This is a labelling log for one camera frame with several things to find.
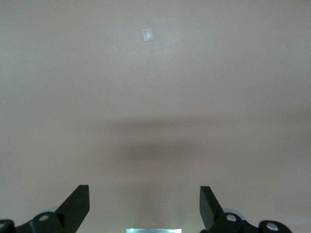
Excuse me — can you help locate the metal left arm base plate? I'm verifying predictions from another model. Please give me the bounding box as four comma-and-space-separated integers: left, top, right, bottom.
125, 227, 183, 233

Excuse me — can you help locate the clear tape piece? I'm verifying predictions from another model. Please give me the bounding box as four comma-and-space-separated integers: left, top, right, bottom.
142, 28, 153, 42

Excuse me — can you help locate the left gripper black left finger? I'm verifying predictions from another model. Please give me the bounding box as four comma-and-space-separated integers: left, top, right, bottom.
14, 184, 90, 233

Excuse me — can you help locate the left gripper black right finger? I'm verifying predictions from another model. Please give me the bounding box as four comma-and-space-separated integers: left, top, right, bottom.
200, 186, 260, 233

